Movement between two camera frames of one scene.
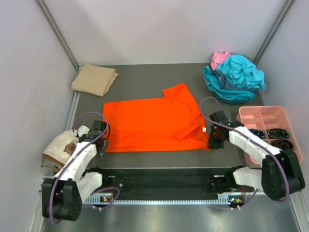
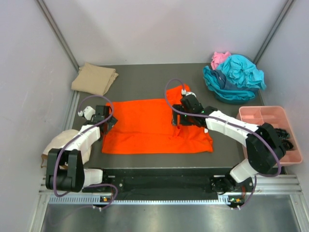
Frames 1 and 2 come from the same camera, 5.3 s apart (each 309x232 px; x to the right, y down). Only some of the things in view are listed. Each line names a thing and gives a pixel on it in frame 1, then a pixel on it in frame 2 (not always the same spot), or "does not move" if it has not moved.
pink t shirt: [218, 58] does not move
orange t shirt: [173, 123] does not move
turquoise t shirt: [235, 77] does not move
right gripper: [212, 144] → [175, 121]
